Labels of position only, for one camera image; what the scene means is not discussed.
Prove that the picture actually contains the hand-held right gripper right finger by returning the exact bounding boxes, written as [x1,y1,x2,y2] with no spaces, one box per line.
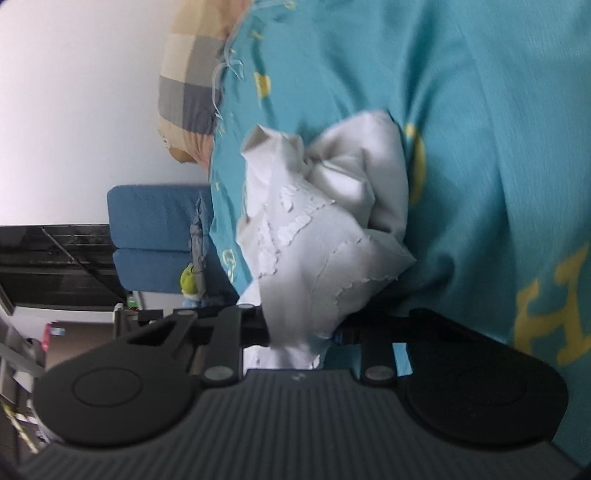
[335,308,467,387]

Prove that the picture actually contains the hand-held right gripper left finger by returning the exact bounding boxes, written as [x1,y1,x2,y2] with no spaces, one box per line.
[124,302,271,386]

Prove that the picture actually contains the white shirt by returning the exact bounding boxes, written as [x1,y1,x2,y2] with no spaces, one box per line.
[236,110,416,370]

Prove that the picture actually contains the green plush toy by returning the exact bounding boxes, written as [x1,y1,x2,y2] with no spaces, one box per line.
[180,264,200,296]

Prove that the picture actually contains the grey cloth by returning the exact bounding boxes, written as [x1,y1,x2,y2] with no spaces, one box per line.
[187,198,207,296]

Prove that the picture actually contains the brown pillow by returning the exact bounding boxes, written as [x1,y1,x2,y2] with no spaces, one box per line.
[167,138,197,165]

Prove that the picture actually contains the dark window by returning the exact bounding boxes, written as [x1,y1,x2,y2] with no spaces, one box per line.
[0,224,127,310]

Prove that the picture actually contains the teal printed bed sheet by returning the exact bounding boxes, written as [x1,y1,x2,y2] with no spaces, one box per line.
[208,0,591,462]

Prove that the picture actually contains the plaid pillow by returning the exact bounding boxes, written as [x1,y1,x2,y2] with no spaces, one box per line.
[158,0,252,171]

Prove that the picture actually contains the white cable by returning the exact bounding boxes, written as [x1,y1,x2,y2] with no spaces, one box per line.
[210,44,247,123]

